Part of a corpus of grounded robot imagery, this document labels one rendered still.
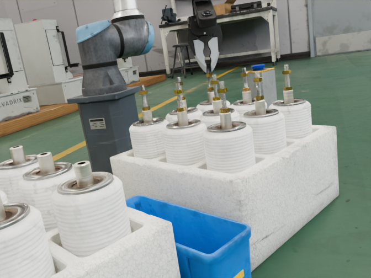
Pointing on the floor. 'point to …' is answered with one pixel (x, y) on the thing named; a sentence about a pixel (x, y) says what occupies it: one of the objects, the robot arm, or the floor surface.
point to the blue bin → (202, 239)
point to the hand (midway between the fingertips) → (208, 67)
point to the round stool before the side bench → (183, 59)
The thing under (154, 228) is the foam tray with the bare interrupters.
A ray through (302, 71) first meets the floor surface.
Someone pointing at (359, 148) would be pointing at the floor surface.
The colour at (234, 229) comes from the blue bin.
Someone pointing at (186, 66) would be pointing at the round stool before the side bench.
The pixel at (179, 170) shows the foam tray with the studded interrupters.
